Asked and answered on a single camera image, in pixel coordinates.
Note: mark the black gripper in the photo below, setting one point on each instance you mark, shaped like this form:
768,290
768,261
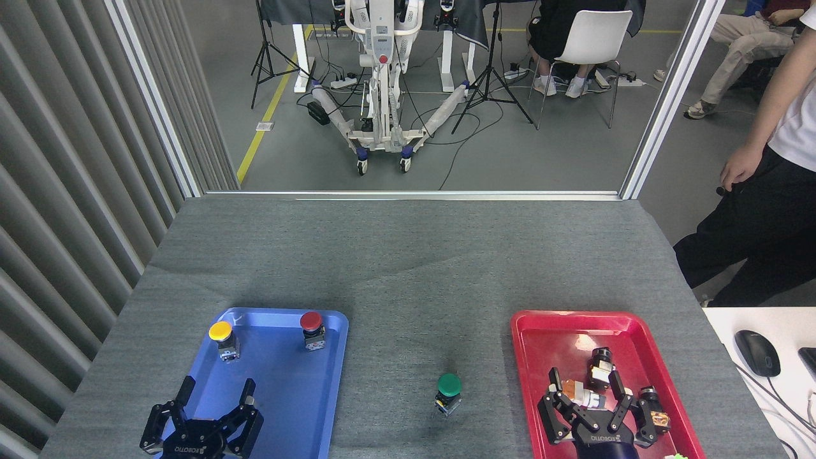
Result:
602,441
194,443

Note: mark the white power strip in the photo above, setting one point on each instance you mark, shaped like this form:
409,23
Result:
343,83

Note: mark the seated person with beige trousers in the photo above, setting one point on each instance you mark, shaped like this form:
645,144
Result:
733,57

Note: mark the black box on floor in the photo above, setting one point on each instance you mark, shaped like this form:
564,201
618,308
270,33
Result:
317,113

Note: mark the person's hand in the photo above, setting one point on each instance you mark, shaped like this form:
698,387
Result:
739,169

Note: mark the white and orange switch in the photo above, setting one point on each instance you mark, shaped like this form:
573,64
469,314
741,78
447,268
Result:
586,396

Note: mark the white stand on wheels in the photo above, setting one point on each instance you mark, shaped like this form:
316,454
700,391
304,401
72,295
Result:
381,38

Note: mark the black computer mouse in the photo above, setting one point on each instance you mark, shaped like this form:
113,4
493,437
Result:
757,354

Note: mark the white side table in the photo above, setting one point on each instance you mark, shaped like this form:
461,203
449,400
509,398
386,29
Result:
727,325

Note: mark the silver post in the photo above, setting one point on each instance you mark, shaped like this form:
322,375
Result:
153,95
669,95

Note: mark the red plastic tray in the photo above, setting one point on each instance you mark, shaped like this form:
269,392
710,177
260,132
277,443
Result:
548,344

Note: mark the white chair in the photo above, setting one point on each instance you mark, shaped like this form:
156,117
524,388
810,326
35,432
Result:
596,35

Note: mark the flat black device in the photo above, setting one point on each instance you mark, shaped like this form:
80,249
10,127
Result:
809,360

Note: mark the red push button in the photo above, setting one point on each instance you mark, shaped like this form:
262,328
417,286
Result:
311,320

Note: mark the yellow push button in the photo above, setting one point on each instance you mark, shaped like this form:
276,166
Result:
220,330

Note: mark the blue plastic tray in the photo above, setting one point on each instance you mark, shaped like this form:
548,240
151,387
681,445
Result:
299,389

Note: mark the black switch with orange base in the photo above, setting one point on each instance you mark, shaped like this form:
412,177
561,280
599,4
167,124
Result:
656,414

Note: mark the green push button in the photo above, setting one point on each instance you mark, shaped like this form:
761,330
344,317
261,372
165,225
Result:
449,384

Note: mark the black knob switch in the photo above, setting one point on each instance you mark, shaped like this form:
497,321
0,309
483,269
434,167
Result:
600,366

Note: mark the large black tripod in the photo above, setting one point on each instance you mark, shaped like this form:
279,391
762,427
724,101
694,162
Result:
489,76

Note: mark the standing person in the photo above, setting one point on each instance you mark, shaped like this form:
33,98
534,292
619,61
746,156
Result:
765,223

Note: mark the person seated on white chair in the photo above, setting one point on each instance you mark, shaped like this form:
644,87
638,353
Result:
554,25

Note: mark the thin black tripod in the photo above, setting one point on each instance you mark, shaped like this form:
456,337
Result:
262,57

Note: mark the silver horizontal rail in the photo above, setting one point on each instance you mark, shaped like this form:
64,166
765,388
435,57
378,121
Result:
414,194

